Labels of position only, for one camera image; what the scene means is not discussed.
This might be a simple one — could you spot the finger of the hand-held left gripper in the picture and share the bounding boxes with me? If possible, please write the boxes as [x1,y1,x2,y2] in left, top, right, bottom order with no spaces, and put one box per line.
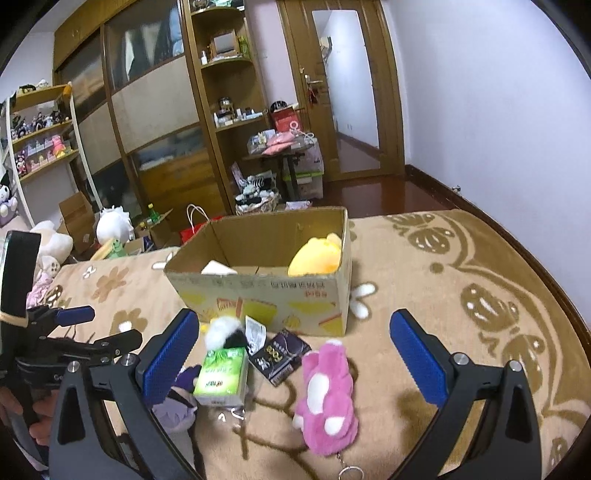
[88,329,144,366]
[28,305,96,328]

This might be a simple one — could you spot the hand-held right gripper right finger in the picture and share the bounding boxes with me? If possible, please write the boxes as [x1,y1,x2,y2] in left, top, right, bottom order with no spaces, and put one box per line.
[389,308,543,480]

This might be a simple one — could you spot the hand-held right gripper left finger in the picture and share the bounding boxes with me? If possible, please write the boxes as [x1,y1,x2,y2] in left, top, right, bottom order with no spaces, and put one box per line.
[48,308,206,480]

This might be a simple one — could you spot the purple plush toy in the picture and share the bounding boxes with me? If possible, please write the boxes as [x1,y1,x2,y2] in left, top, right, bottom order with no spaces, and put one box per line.
[152,364,201,433]

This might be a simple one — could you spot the green tissue pack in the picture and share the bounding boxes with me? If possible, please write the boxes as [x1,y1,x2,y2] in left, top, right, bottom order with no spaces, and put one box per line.
[193,347,250,408]

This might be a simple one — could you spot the black white plush ball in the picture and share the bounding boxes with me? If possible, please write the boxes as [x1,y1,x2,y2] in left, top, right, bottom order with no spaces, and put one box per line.
[204,316,249,352]

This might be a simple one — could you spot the clear packet white label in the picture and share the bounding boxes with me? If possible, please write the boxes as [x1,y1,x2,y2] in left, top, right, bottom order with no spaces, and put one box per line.
[244,316,267,357]

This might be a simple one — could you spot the pink plush keychain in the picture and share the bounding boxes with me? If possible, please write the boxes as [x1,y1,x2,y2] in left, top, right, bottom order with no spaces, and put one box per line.
[293,339,364,480]

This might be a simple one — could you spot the printed cardboard box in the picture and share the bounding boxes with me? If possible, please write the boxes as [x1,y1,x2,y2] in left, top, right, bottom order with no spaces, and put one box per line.
[164,206,352,337]

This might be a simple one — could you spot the black foil packet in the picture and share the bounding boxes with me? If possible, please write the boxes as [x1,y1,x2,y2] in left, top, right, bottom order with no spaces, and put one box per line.
[249,329,312,386]

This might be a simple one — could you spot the person's left hand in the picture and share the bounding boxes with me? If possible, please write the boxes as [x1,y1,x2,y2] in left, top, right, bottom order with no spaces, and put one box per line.
[0,387,58,446]

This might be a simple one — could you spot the cream plush bear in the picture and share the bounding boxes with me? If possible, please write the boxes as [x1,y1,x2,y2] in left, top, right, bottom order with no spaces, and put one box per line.
[28,220,75,278]

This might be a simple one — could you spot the beige patterned blanket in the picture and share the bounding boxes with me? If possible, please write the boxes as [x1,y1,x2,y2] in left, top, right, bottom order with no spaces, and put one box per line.
[28,210,578,480]

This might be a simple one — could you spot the plain cardboard box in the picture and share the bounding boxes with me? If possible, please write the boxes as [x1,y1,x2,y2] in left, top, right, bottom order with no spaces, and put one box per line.
[58,191,95,254]

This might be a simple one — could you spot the black purple plush doll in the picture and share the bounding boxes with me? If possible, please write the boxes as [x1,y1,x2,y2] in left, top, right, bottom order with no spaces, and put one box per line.
[0,171,19,222]

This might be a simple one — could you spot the white round plush doll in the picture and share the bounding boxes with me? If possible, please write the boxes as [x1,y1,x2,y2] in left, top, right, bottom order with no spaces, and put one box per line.
[95,207,136,241]

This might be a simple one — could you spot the open cardboard box with bottles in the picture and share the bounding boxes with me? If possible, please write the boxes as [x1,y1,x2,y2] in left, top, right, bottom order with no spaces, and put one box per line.
[134,210,181,250]

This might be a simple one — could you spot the yellow plush toy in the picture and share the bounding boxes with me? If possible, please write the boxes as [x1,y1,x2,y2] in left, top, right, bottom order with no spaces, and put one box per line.
[288,233,345,277]

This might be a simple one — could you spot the white figurine display shelf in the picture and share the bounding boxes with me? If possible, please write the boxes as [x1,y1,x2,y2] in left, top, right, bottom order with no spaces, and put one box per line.
[0,83,100,227]

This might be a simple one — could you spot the wicker basket of plush toys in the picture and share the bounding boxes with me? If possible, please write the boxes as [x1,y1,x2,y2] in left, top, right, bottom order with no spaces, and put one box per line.
[235,173,281,216]

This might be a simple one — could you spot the wooden wardrobe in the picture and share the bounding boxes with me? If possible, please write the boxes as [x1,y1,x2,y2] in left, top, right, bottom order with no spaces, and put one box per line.
[53,0,232,232]

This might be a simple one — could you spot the small dark wooden table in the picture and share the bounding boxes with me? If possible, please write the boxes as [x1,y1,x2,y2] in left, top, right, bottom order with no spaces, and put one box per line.
[242,147,308,200]

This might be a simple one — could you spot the pink cloth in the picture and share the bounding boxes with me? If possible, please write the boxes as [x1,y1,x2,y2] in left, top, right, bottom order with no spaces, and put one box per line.
[263,134,296,158]

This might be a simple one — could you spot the red paper bag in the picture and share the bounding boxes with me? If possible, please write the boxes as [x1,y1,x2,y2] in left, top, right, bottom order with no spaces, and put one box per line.
[270,108,303,139]

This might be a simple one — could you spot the wooden corner shelf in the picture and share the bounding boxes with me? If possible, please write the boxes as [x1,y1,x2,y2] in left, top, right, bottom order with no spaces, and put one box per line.
[185,0,282,215]

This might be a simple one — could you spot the wooden door with mirror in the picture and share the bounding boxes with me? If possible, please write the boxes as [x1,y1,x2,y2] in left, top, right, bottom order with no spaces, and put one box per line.
[277,0,406,182]

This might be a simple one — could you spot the wooden framed mirror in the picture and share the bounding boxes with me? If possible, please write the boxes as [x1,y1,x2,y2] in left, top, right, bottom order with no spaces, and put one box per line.
[210,30,238,58]

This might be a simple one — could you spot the red gift bag white handles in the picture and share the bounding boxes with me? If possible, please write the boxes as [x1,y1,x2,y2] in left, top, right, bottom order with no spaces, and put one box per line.
[180,204,222,245]

